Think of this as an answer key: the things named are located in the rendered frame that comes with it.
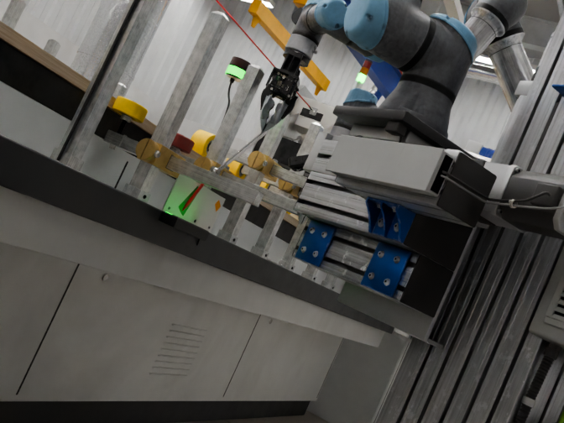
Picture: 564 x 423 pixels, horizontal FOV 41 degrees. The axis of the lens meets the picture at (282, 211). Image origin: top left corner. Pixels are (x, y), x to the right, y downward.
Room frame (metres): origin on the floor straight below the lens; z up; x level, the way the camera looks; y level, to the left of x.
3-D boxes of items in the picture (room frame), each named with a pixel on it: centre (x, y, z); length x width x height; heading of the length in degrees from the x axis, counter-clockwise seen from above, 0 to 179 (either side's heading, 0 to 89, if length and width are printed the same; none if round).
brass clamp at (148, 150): (1.72, 0.31, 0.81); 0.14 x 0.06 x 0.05; 156
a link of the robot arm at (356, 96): (1.85, -0.07, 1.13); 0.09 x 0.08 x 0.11; 90
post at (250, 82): (1.93, 0.21, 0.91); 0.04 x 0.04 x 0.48; 66
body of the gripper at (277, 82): (1.89, 0.13, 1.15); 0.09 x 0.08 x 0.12; 176
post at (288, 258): (2.61, -0.09, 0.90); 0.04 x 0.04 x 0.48; 66
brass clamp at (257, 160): (2.18, 0.10, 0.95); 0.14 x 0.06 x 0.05; 156
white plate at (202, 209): (1.89, 0.20, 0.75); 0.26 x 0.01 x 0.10; 156
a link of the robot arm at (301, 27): (1.90, 0.13, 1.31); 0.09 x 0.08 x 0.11; 19
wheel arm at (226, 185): (1.72, 0.26, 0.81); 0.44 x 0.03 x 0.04; 66
